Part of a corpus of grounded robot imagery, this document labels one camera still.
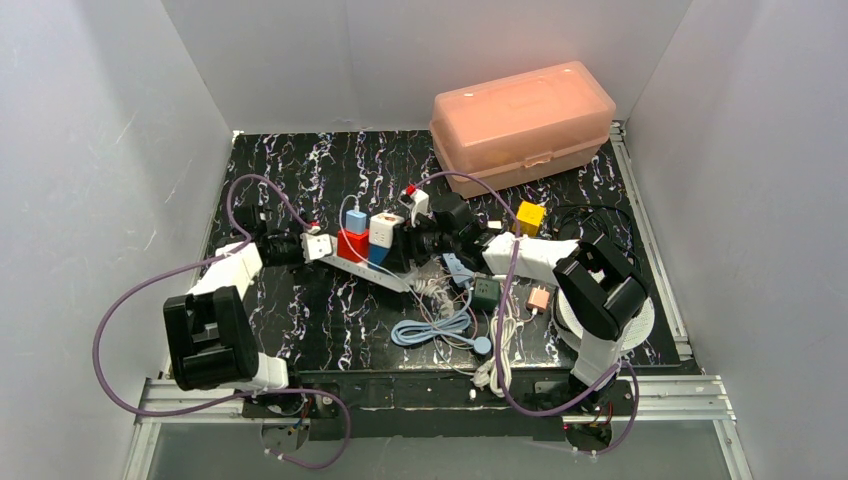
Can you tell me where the long white power strip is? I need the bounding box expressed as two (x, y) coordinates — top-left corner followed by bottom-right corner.
(319, 255), (412, 293)

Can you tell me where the white knotted strip cord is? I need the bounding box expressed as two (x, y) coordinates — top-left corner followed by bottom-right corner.
(409, 274), (458, 319)

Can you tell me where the light blue socket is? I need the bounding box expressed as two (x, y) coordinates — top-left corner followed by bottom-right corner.
(442, 253), (474, 289)

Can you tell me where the light blue cable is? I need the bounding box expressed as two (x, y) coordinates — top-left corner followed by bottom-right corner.
(389, 307), (493, 356)

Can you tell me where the yellow cube socket adapter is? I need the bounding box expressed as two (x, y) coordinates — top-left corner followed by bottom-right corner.
(514, 200), (547, 237)

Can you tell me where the pink translucent storage box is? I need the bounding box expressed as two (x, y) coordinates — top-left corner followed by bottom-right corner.
(429, 61), (616, 199)

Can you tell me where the white power cord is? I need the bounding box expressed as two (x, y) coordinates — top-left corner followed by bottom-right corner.
(471, 311), (521, 399)

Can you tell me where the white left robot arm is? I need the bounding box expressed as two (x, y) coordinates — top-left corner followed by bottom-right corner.
(163, 206), (305, 392)

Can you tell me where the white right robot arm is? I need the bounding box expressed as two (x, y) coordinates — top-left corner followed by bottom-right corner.
(385, 187), (652, 390)

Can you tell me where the blue power adapter plug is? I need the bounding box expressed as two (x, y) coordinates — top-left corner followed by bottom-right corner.
(367, 244), (390, 269)

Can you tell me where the red power adapter plug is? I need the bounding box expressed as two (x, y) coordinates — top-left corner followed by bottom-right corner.
(336, 229), (370, 263)

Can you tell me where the small pink usb plug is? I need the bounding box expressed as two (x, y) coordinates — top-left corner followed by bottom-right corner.
(526, 286), (551, 315)

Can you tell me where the small light blue charger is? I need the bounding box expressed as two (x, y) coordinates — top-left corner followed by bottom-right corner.
(344, 209), (368, 235)

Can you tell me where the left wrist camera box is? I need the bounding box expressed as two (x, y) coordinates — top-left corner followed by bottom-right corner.
(300, 231), (335, 263)

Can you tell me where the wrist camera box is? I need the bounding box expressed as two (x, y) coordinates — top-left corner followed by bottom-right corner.
(399, 185), (430, 226)
(300, 231), (335, 263)

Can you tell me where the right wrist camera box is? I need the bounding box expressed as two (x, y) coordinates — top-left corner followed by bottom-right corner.
(399, 185), (430, 226)

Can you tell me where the thin pink charging cable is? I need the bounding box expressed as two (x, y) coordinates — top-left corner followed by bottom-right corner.
(410, 278), (531, 346)

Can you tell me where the black coiled usb cable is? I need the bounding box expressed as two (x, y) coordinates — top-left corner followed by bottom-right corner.
(549, 203), (643, 266)

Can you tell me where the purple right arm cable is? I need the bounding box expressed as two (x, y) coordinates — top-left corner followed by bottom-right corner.
(404, 170), (641, 458)

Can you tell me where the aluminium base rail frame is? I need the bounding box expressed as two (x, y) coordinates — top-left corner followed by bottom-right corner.
(124, 370), (752, 479)

